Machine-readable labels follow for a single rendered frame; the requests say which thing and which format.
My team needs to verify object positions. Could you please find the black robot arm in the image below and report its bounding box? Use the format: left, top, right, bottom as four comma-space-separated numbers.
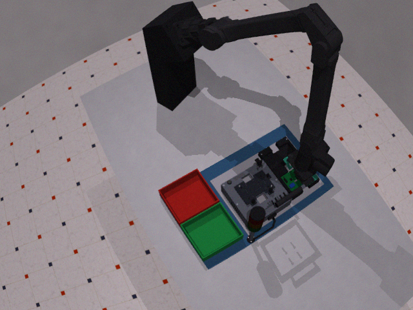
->
172, 3, 343, 177

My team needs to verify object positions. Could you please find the green bin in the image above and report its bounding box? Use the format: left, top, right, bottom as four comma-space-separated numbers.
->
180, 202, 244, 261

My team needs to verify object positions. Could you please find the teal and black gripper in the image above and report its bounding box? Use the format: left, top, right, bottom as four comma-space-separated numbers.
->
283, 150, 318, 187

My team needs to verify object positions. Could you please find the green circuit board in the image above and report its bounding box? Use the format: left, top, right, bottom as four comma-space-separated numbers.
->
281, 169, 302, 191

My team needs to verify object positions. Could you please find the red square tray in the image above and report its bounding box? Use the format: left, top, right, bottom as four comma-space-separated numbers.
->
158, 169, 219, 227

